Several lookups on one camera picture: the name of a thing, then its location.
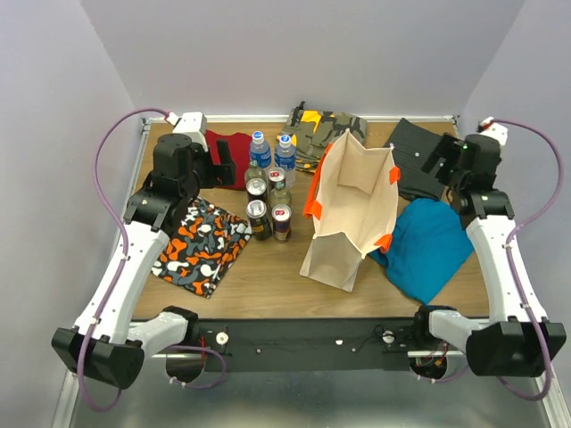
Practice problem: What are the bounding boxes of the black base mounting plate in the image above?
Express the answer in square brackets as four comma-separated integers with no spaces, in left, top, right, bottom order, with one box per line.
[198,317,466,377]

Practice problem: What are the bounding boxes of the camouflage yellow green shorts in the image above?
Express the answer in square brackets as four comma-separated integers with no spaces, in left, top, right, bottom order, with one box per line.
[277,102,368,173]

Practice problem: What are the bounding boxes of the green cap glass bottle back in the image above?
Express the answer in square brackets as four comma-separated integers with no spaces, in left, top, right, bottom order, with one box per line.
[269,182,292,210]

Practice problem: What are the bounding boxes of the red tab can back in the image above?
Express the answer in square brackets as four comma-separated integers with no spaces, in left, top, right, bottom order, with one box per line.
[271,204,292,243]

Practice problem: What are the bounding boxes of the red tab can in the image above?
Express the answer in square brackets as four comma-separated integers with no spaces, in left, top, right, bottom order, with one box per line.
[267,166,286,190]
[271,204,292,243]

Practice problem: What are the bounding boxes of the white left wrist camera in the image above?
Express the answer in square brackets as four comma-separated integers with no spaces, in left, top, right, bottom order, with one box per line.
[166,111,209,152]

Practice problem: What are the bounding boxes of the folded red shirt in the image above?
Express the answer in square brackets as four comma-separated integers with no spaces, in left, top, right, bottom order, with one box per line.
[206,130,252,191]

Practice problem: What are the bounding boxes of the Pocari Sweat bottle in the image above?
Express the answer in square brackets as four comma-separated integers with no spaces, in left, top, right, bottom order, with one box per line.
[274,135,296,189]
[249,130,272,170]

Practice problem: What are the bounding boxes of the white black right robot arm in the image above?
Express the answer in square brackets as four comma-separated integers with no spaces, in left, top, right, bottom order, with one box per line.
[410,126,567,377]

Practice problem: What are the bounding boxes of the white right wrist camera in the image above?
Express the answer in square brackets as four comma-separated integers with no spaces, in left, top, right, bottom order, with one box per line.
[476,117,509,147]

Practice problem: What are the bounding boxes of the teal blue shirt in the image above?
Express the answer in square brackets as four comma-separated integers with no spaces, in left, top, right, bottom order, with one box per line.
[369,199,474,305]

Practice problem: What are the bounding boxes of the beige canvas tote bag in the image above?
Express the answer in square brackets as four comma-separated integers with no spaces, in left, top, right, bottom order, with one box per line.
[300,130,401,292]

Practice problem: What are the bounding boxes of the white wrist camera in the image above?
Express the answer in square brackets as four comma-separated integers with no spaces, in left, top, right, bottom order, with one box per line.
[166,111,209,152]
[476,117,509,147]

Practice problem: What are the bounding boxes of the orange black patterned shorts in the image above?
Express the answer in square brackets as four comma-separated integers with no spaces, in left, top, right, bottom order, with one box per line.
[151,198,252,299]

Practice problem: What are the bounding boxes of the dark grey buttoned garment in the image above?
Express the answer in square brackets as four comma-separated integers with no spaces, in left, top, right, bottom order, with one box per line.
[385,118,444,201]

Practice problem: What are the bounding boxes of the aluminium table frame rail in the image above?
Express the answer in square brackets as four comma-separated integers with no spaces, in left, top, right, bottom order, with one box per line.
[52,118,567,401]

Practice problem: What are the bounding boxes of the green cap glass bottle front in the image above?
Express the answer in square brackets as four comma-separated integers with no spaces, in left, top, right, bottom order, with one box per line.
[244,159,267,184]

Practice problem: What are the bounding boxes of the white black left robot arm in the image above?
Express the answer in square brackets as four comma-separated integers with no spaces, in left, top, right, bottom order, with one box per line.
[52,131,236,391]

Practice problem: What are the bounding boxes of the green cap glass bottle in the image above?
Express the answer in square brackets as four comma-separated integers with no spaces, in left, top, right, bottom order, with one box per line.
[269,182,292,210]
[244,159,267,184]

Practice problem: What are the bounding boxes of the red tab can front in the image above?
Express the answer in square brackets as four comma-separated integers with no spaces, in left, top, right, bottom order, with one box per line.
[267,166,286,190]

